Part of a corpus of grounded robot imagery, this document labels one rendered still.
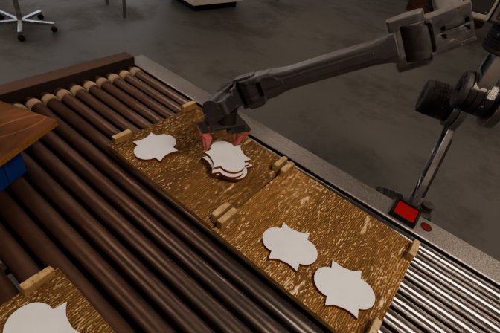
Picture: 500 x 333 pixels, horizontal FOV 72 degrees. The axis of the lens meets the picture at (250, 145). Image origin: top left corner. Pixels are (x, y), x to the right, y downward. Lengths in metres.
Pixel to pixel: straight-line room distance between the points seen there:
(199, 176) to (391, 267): 0.54
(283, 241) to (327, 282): 0.13
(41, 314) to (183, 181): 0.43
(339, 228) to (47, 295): 0.67
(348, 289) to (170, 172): 0.54
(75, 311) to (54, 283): 0.08
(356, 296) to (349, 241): 0.15
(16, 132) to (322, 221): 0.79
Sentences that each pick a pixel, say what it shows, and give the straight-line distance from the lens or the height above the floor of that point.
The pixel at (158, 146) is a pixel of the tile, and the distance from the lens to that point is 1.05.
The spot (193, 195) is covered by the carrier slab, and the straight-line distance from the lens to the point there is 0.92.
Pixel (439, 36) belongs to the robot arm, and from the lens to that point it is 0.79.
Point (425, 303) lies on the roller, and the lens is 0.96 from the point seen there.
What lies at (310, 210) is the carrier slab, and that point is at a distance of 0.96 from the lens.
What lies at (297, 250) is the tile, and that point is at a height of 0.95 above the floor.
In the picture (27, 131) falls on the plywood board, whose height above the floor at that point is 1.04.
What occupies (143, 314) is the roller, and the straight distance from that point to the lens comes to 0.77.
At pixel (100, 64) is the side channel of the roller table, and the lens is 1.47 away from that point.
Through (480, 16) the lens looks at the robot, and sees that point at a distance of 1.34.
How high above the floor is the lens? 1.61
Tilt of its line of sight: 38 degrees down
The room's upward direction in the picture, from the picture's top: 12 degrees clockwise
